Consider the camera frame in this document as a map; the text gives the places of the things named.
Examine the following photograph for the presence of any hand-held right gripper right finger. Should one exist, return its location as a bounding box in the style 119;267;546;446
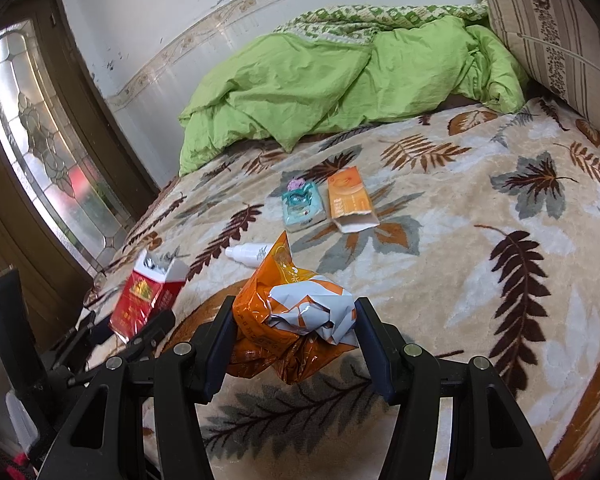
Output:
352;297;553;480

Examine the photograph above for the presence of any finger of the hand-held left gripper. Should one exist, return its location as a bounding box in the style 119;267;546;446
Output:
55;309;115;356
124;309;177;362

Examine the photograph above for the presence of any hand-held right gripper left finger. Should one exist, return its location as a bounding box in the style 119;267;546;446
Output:
37;296;238;480

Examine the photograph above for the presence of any red cigarette box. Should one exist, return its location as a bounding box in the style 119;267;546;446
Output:
107;249;188;341

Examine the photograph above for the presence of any orange foil wrapper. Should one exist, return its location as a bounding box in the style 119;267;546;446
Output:
225;230;360;386

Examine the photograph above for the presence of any small white plastic bottle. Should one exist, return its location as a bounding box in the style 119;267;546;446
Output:
224;242;276;266

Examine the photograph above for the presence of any beige leaf print blanket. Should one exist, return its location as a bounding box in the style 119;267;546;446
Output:
82;97;600;480

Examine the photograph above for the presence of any orange cardboard box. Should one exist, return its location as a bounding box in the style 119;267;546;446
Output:
326;166;381;234

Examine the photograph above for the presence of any teal plastic packet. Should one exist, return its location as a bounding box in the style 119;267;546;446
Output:
281;182;328;232

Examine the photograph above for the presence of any wooden door with glass pane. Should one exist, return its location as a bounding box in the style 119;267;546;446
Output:
0;0;161;351

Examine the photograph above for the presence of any green quilt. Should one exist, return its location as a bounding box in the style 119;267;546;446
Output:
177;2;531;177

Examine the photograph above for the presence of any striped floral pillow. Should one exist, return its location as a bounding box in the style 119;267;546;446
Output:
482;0;600;136

